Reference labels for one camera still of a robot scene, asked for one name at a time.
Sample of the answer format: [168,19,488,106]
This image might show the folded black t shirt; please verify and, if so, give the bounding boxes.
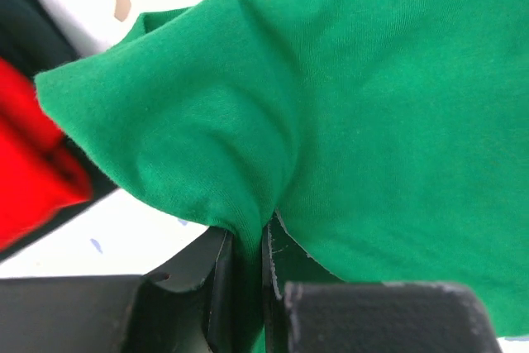
[1,0,117,260]

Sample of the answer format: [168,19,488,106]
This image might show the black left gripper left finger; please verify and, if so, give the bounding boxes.
[1,228,232,353]

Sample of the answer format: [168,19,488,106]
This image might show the folded red t shirt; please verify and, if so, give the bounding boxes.
[1,60,92,249]

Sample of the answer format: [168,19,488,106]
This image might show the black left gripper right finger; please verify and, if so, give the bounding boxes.
[262,215,501,353]

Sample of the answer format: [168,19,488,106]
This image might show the green t shirt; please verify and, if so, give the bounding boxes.
[36,0,528,352]

